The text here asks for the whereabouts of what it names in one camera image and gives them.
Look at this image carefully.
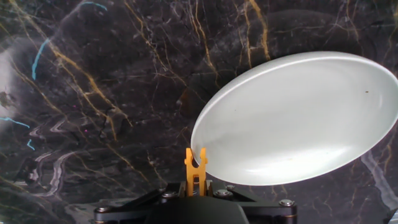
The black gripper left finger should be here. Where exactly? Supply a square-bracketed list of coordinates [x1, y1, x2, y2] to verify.
[93, 182, 187, 224]

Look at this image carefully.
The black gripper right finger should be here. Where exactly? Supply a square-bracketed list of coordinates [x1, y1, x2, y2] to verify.
[206, 180, 298, 224]

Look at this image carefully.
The orange plastic clothespin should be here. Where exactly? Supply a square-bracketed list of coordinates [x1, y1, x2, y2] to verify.
[183, 147, 208, 197]

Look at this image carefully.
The pale green round plate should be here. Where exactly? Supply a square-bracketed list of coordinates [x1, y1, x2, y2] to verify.
[190, 51, 398, 187]

